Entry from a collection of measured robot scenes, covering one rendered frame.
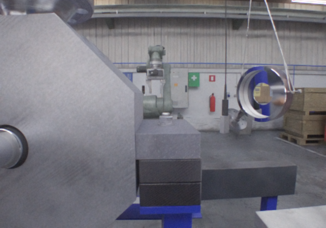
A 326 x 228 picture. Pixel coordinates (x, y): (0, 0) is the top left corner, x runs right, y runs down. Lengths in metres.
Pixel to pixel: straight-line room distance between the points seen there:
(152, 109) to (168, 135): 2.11
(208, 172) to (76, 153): 0.57
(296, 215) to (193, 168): 0.35
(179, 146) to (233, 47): 5.98
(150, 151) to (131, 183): 0.07
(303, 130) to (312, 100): 0.72
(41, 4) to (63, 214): 0.42
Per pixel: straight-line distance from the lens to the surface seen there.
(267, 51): 6.69
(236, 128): 1.43
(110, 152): 0.34
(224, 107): 1.30
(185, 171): 0.35
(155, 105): 2.43
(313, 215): 0.64
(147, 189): 0.37
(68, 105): 0.35
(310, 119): 5.18
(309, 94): 5.17
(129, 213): 0.66
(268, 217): 0.58
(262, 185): 0.92
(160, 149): 0.33
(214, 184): 0.83
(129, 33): 6.03
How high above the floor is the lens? 1.18
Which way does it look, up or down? 4 degrees down
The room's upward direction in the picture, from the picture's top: straight up
